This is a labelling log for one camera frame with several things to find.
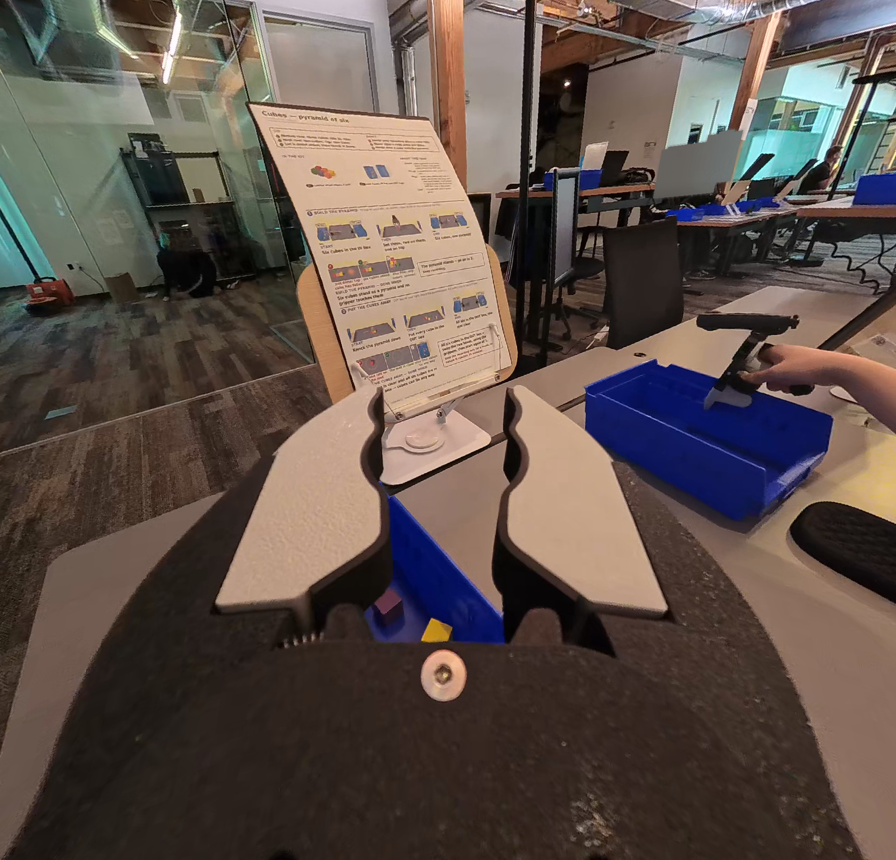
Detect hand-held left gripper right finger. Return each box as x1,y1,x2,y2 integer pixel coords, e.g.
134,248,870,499
493,384,669,640

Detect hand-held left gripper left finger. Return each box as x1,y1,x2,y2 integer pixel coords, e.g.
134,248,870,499
214,385,393,630

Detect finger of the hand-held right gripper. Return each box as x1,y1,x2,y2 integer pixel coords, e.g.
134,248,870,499
703,377,753,411

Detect person's right forearm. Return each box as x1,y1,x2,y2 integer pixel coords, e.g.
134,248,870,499
829,352,896,434

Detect person's right hand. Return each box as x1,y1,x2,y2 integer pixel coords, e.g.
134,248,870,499
742,344,841,393

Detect black office chair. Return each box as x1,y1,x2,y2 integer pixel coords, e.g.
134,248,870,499
603,217,686,350

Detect black wrist rest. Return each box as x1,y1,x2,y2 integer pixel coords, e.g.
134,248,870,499
790,502,896,605

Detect wooden display board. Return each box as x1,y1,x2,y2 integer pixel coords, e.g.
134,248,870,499
297,247,519,406

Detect dark bulky floor object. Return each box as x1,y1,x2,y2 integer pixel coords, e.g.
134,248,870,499
157,244,218,300

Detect printed instruction sheet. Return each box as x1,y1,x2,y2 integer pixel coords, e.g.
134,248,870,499
248,103,512,413

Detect black floor lamp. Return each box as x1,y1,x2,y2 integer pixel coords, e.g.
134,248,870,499
483,0,582,371

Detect black metal shelf rack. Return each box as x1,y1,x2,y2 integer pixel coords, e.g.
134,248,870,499
122,132,239,280

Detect red floor machine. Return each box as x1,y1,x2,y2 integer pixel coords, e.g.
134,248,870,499
27,277,77,315

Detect glass panel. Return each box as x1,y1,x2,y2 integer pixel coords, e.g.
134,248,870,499
0,0,316,455

